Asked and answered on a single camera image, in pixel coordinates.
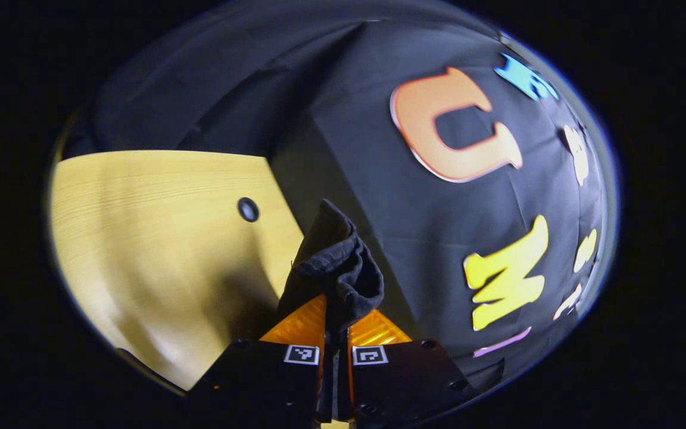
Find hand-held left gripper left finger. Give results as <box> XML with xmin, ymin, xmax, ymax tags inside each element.
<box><xmin>187</xmin><ymin>293</ymin><xmax>336</xmax><ymax>425</ymax></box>

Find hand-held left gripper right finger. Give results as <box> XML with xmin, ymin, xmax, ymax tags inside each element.
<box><xmin>337</xmin><ymin>309</ymin><xmax>479</xmax><ymax>426</ymax></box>

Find dark grey jeans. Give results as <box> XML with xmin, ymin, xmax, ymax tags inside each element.
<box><xmin>276</xmin><ymin>199</ymin><xmax>385</xmax><ymax>334</ymax></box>

